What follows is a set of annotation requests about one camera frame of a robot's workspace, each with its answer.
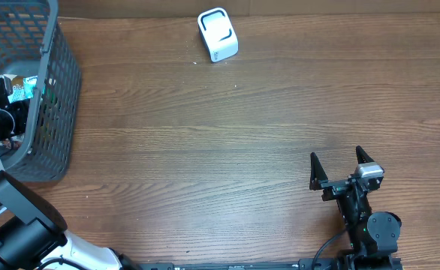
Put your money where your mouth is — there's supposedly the green Kleenex tissue pack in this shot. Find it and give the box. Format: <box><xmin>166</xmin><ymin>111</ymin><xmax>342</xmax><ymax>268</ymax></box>
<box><xmin>6</xmin><ymin>74</ymin><xmax>38</xmax><ymax>104</ymax></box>

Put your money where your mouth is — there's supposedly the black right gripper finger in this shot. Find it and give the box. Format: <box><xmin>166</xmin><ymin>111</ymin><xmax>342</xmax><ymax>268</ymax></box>
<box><xmin>309</xmin><ymin>152</ymin><xmax>328</xmax><ymax>190</ymax></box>
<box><xmin>355</xmin><ymin>145</ymin><xmax>374</xmax><ymax>164</ymax></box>

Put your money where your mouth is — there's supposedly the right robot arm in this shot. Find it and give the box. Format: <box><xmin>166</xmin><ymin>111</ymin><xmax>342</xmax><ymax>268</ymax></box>
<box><xmin>308</xmin><ymin>145</ymin><xmax>403</xmax><ymax>269</ymax></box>

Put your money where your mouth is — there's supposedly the grey plastic mesh basket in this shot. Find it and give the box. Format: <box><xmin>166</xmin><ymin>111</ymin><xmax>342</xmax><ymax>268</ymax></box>
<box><xmin>0</xmin><ymin>0</ymin><xmax>82</xmax><ymax>182</ymax></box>

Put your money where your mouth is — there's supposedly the white barcode scanner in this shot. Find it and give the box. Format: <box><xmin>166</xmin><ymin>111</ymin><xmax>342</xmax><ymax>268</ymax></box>
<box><xmin>197</xmin><ymin>7</ymin><xmax>239</xmax><ymax>63</ymax></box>

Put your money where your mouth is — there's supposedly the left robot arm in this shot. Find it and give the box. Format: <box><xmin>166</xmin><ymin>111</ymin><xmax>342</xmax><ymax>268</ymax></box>
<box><xmin>0</xmin><ymin>77</ymin><xmax>137</xmax><ymax>270</ymax></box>

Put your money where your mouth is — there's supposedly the colourful snack packet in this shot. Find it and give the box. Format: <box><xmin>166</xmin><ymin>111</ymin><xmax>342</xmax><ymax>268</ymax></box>
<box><xmin>0</xmin><ymin>137</ymin><xmax>23</xmax><ymax>150</ymax></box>

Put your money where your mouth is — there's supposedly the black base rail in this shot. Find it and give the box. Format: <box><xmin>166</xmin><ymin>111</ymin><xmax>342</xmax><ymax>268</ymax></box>
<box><xmin>137</xmin><ymin>258</ymin><xmax>404</xmax><ymax>270</ymax></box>

